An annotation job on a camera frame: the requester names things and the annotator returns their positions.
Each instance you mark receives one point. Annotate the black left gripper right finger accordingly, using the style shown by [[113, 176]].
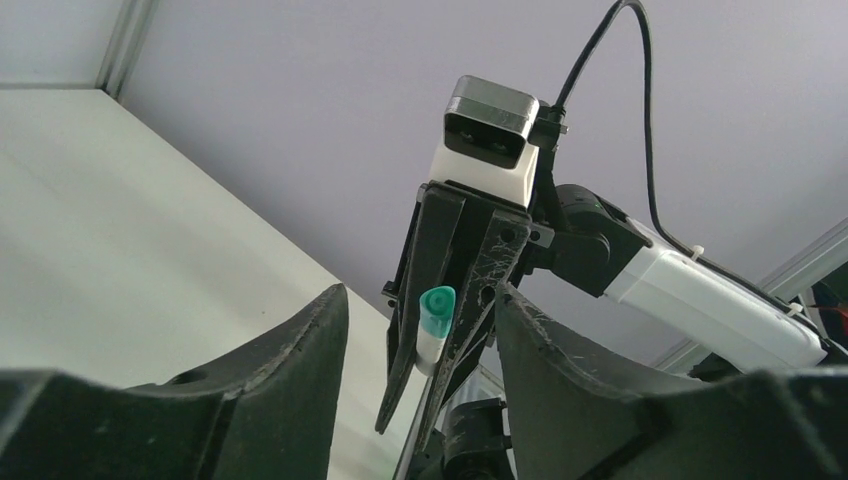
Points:
[[577, 410]]

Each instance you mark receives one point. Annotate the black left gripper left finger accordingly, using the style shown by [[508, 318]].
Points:
[[265, 410]]

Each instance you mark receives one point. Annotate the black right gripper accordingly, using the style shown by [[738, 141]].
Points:
[[550, 225]]

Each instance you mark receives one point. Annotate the teal pen cap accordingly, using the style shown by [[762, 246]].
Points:
[[436, 310]]

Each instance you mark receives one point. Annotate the white pen teal tip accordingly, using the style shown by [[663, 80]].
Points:
[[429, 348]]

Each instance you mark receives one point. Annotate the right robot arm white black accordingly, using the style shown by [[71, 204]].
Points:
[[749, 328]]

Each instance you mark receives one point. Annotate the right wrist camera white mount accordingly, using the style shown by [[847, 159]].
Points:
[[492, 139]]

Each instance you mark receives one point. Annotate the aluminium frame profile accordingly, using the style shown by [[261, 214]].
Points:
[[124, 47]]

